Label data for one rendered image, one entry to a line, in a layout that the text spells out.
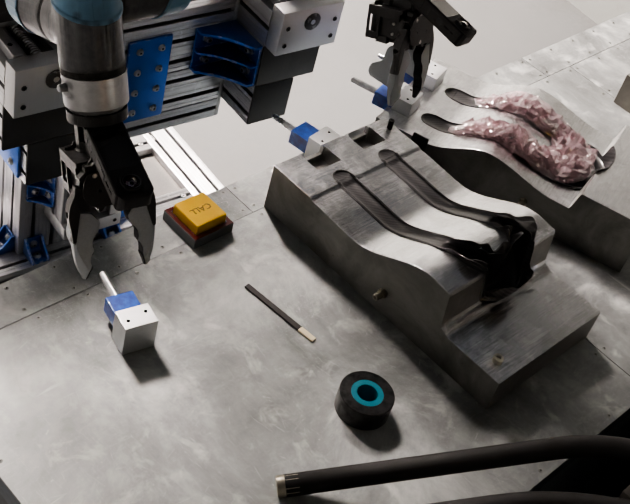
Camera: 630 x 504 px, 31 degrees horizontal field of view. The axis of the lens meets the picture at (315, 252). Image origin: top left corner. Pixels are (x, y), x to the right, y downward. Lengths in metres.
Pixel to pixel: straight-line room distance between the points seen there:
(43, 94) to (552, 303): 0.85
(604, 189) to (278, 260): 0.58
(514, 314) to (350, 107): 1.86
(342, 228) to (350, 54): 2.05
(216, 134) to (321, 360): 1.70
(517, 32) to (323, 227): 2.48
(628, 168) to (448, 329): 0.54
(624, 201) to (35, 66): 0.98
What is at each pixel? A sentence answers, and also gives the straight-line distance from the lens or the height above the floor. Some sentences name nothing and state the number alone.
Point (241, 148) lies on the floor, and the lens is 3.25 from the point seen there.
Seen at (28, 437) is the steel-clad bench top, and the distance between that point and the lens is 1.52.
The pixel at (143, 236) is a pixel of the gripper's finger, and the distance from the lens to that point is 1.40.
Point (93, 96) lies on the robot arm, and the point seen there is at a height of 1.24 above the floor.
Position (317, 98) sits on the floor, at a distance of 3.52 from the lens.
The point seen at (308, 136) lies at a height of 0.84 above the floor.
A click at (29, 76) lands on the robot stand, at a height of 0.98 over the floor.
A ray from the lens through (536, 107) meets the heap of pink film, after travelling 2.09.
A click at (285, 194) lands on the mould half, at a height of 0.86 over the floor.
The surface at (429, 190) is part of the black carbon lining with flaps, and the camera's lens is 1.87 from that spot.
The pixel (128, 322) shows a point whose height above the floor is 0.85.
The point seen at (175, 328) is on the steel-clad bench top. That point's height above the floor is 0.80.
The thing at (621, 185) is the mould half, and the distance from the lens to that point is 2.01.
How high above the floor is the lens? 2.03
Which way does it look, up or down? 43 degrees down
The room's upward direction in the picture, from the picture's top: 17 degrees clockwise
